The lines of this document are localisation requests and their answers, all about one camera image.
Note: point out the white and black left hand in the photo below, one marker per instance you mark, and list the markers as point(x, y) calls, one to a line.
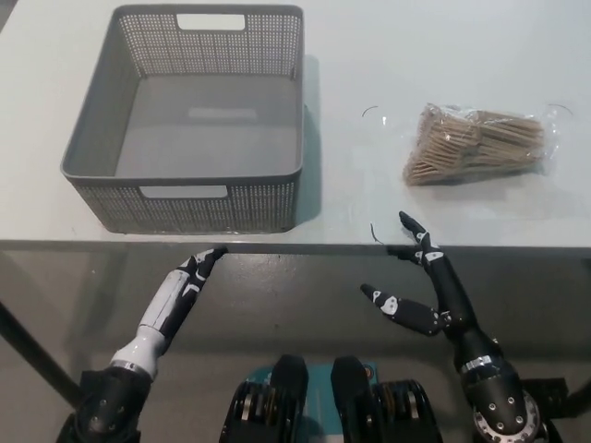
point(177, 288)

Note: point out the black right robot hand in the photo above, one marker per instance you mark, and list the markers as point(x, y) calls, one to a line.
point(454, 295)

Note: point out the clear bag of wooden cutlery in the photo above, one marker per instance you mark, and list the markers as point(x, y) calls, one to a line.
point(471, 143)

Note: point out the black table leg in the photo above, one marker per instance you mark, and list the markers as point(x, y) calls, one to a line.
point(32, 343)

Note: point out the grey perforated plastic basket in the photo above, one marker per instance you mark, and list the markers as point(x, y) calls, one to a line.
point(208, 120)

